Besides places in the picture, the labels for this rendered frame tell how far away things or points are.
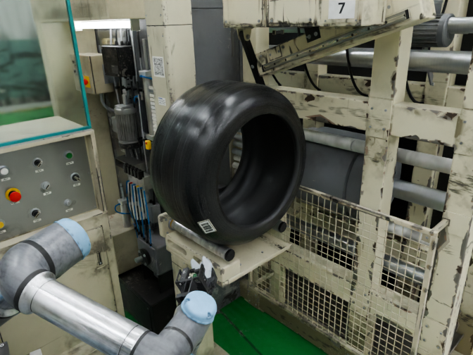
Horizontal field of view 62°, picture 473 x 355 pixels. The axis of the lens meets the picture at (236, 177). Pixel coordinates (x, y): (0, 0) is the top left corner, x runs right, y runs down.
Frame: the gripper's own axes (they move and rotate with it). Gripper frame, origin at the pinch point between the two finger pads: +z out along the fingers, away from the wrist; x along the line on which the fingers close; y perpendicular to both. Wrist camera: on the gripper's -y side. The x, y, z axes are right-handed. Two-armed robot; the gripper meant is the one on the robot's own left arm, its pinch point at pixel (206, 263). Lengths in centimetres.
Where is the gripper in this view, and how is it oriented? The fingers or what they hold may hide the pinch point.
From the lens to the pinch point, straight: 121.4
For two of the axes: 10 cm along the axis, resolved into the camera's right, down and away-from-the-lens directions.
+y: -3.8, -8.2, -4.3
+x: -9.2, 2.8, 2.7
